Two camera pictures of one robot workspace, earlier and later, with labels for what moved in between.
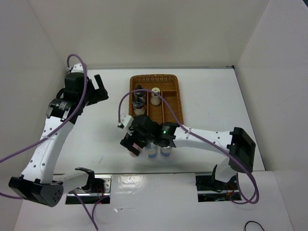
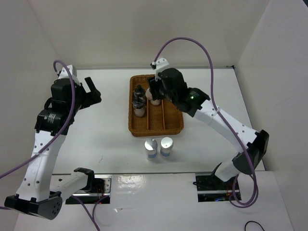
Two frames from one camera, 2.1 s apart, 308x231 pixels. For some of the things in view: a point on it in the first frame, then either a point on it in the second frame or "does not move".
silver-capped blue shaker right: x=165 y=151 does not move
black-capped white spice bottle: x=138 y=105 does not move
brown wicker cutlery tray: x=170 y=110 does not move
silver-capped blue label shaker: x=151 y=150 does not move
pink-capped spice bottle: x=134 y=145 → x=148 y=95
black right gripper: x=128 y=142 → x=153 y=85
